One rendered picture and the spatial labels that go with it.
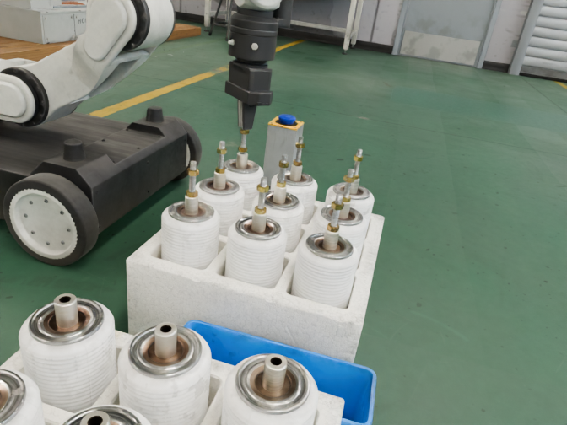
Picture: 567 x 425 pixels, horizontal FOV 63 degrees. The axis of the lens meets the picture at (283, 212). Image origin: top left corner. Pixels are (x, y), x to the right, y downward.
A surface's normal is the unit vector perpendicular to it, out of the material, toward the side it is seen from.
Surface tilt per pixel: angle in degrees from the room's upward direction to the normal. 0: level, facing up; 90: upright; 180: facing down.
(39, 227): 90
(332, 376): 88
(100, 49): 90
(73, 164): 0
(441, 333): 0
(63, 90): 90
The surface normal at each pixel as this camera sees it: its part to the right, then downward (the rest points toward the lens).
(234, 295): -0.27, 0.40
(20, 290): 0.12, -0.88
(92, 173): 0.77, -0.47
